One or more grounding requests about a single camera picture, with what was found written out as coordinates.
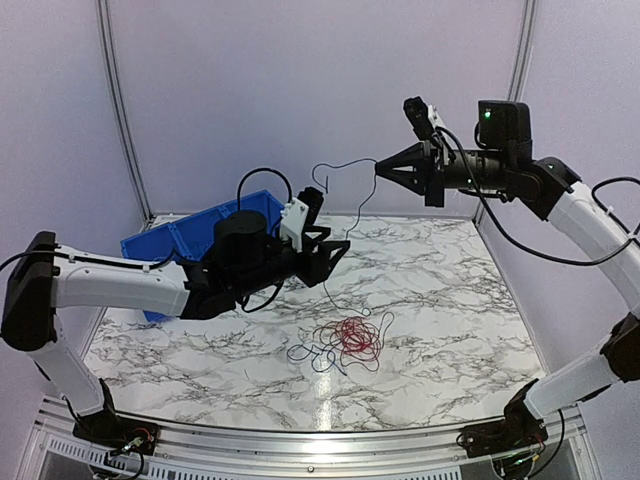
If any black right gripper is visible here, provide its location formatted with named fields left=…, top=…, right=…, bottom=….
left=375, top=137, right=513, bottom=207

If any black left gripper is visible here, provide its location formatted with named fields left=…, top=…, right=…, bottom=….
left=234, top=225, right=350, bottom=298

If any red wire bundle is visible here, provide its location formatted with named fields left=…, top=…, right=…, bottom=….
left=312, top=315, right=384, bottom=374

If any aluminium frame post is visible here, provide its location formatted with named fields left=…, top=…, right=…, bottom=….
left=95, top=0, right=154, bottom=226
left=471, top=0, right=538, bottom=225

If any right aluminium frame post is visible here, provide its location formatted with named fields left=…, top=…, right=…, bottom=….
left=471, top=0, right=538, bottom=225

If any blue three-compartment plastic bin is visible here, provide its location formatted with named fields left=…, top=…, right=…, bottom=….
left=120, top=188, right=286, bottom=324

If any left aluminium frame post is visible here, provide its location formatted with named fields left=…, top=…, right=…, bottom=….
left=95, top=0, right=154, bottom=226

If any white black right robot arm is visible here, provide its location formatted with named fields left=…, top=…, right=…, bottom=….
left=375, top=97, right=639, bottom=458

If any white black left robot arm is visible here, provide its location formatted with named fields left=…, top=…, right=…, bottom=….
left=1, top=204, right=351, bottom=455

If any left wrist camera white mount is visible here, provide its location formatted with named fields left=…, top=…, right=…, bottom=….
left=279, top=186, right=324, bottom=253

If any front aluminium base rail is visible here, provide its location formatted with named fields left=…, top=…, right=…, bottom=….
left=16, top=397, right=604, bottom=479

